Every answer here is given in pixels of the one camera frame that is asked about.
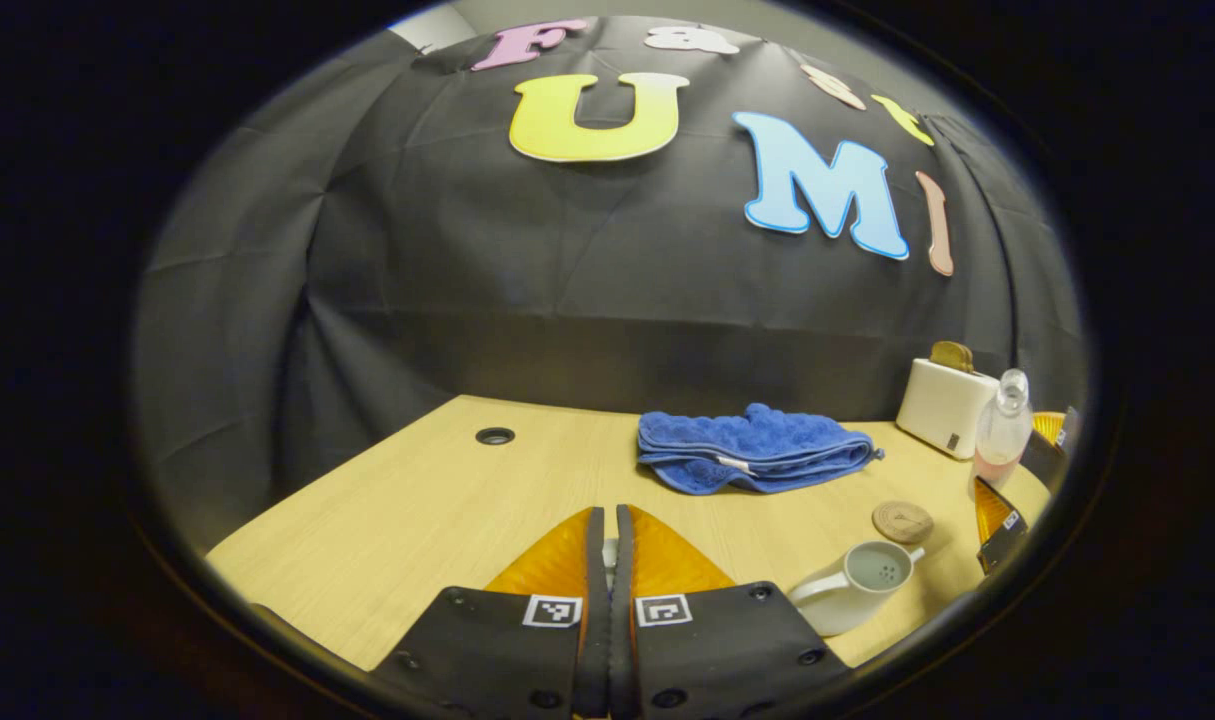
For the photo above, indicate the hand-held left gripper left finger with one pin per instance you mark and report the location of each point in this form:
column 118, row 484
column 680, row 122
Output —
column 595, row 620

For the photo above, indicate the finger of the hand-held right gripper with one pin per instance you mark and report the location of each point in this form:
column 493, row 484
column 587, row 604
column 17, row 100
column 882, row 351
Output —
column 1007, row 525
column 1047, row 455

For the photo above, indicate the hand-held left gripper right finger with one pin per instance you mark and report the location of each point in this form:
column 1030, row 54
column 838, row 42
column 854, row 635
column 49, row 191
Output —
column 622, row 620

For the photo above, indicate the clear plastic water bottle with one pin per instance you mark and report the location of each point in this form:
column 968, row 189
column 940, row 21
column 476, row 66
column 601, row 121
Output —
column 1002, row 440

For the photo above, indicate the round cork coaster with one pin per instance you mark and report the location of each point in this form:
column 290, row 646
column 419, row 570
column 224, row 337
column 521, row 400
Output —
column 903, row 522

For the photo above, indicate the white ceramic teacup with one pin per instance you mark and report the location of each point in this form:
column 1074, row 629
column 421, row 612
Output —
column 837, row 605

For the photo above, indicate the white toaster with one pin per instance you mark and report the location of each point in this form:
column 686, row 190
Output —
column 942, row 410

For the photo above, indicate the brown bread slice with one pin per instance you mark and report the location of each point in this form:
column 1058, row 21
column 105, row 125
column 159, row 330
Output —
column 952, row 356

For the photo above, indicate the blue folded towel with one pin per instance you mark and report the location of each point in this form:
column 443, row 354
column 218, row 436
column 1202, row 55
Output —
column 747, row 450

